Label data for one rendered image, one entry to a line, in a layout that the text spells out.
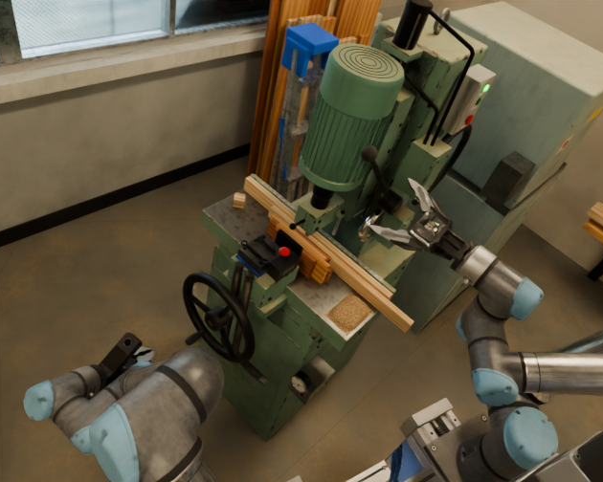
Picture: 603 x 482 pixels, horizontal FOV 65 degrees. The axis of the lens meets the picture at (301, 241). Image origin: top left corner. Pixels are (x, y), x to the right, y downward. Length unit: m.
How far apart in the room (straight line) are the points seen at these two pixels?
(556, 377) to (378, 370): 1.48
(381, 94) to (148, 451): 0.80
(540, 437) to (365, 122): 0.79
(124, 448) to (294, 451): 1.42
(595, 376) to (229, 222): 1.01
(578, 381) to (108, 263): 2.08
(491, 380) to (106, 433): 0.64
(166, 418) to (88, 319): 1.61
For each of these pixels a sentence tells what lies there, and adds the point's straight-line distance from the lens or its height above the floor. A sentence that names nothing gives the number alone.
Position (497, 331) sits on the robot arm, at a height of 1.26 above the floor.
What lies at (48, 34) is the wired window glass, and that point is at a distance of 2.27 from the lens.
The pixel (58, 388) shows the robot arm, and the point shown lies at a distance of 1.20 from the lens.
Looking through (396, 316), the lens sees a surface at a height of 0.93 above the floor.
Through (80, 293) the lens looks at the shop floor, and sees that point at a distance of 2.44.
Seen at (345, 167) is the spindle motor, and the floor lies 1.27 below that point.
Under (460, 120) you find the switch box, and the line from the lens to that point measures 1.36.
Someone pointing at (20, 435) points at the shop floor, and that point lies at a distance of 2.15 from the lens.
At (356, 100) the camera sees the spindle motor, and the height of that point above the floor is 1.45.
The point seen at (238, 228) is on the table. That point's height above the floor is 0.90.
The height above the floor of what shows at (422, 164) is 1.26.
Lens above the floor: 1.95
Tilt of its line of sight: 45 degrees down
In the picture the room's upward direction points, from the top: 19 degrees clockwise
